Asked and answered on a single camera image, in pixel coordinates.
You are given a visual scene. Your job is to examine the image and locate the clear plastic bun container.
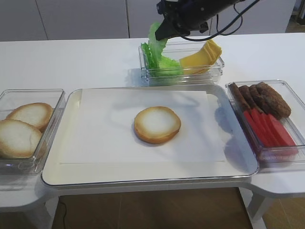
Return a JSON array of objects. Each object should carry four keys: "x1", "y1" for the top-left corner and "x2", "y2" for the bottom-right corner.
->
[{"x1": 0, "y1": 89, "x2": 66, "y2": 175}]

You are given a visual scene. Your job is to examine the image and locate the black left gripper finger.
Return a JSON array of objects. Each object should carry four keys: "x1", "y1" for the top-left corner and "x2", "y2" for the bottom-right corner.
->
[{"x1": 155, "y1": 19, "x2": 174, "y2": 41}]

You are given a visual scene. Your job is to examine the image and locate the clear lettuce and cheese container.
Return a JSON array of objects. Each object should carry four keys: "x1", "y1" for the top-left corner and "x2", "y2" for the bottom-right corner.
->
[{"x1": 138, "y1": 42, "x2": 224, "y2": 86}]

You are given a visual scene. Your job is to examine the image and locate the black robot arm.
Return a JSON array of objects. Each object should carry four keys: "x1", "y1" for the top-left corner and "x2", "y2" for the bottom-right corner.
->
[{"x1": 155, "y1": 0, "x2": 238, "y2": 41}]

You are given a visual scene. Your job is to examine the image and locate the black floor cable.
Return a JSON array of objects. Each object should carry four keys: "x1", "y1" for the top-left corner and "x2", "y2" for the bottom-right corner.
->
[{"x1": 58, "y1": 201, "x2": 67, "y2": 229}]

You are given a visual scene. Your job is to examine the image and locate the white table leg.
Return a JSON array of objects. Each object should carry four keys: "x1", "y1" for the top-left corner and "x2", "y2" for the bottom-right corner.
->
[
  {"x1": 45, "y1": 197, "x2": 59, "y2": 229},
  {"x1": 239, "y1": 188, "x2": 274, "y2": 229}
]

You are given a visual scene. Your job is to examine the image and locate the right white table leg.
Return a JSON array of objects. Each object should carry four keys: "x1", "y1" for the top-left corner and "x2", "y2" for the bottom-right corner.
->
[{"x1": 239, "y1": 188, "x2": 274, "y2": 229}]

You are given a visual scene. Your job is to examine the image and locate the yellow cheese slices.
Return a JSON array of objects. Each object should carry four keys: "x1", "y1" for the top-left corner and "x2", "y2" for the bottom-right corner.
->
[{"x1": 179, "y1": 39, "x2": 222, "y2": 74}]

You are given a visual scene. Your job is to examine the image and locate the brown meat patty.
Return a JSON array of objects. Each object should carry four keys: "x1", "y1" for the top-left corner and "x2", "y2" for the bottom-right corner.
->
[
  {"x1": 239, "y1": 85, "x2": 257, "y2": 109},
  {"x1": 229, "y1": 83, "x2": 251, "y2": 112},
  {"x1": 256, "y1": 82, "x2": 291, "y2": 120},
  {"x1": 249, "y1": 84, "x2": 271, "y2": 114}
]

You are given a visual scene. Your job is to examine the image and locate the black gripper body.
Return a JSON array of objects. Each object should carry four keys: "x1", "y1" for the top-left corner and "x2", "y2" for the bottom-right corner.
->
[{"x1": 156, "y1": 0, "x2": 209, "y2": 33}]

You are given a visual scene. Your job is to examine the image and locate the brown meat patty rear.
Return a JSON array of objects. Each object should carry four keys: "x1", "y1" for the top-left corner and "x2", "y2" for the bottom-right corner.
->
[{"x1": 229, "y1": 83, "x2": 251, "y2": 112}]

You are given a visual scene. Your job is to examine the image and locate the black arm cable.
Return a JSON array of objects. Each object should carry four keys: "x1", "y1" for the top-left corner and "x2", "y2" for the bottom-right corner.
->
[{"x1": 181, "y1": 0, "x2": 262, "y2": 41}]

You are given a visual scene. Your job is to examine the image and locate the white paper sheet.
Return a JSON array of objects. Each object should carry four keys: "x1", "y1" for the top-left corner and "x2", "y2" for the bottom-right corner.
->
[{"x1": 61, "y1": 89, "x2": 225, "y2": 164}]

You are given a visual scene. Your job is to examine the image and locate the cream serving tray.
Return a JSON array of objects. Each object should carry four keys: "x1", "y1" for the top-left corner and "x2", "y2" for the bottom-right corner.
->
[{"x1": 42, "y1": 84, "x2": 259, "y2": 186}]

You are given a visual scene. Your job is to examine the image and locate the green lettuce leaf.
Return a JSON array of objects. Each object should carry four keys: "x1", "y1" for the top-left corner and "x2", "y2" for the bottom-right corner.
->
[{"x1": 148, "y1": 22, "x2": 167, "y2": 69}]

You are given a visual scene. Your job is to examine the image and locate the red tomato slices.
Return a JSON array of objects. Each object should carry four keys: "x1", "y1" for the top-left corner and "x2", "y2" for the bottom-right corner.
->
[{"x1": 242, "y1": 108, "x2": 305, "y2": 161}]

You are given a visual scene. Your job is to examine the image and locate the brown meat patty front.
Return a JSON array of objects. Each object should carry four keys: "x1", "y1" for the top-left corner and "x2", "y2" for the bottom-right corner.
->
[{"x1": 256, "y1": 82, "x2": 291, "y2": 120}]

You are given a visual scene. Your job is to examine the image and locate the toasted bun half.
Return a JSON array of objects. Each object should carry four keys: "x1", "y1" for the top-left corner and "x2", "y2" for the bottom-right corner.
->
[
  {"x1": 0, "y1": 119, "x2": 42, "y2": 158},
  {"x1": 134, "y1": 106, "x2": 181, "y2": 144},
  {"x1": 6, "y1": 103, "x2": 53, "y2": 133}
]

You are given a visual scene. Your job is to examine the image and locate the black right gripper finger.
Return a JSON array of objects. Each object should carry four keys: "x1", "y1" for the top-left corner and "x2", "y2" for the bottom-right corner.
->
[{"x1": 166, "y1": 30, "x2": 190, "y2": 39}]

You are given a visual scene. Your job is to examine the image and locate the clear meat and tomato container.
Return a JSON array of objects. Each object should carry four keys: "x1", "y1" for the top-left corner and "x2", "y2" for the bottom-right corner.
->
[{"x1": 225, "y1": 80, "x2": 305, "y2": 165}]

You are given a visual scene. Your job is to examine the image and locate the green lettuce leaves in container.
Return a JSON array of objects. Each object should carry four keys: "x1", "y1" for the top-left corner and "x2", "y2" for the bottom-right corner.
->
[{"x1": 141, "y1": 42, "x2": 183, "y2": 77}]

